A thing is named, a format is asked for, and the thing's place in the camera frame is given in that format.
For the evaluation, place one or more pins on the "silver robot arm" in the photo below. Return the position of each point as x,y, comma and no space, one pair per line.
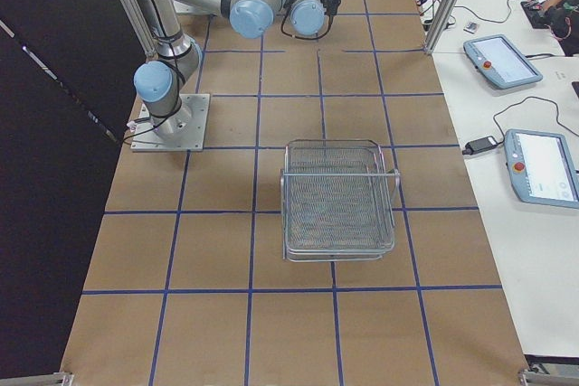
175,56

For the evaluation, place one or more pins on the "silver wire mesh shelf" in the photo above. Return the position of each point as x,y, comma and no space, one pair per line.
336,201

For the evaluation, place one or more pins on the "far teach pendant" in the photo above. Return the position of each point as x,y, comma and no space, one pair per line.
500,62

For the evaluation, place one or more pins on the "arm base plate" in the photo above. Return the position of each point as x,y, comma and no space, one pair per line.
184,131

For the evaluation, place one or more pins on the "teach pendant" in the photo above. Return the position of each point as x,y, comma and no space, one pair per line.
500,62
541,169

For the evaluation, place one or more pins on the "black power adapter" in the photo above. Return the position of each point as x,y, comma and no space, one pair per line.
480,145

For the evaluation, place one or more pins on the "near teach pendant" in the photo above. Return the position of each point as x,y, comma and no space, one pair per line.
541,169

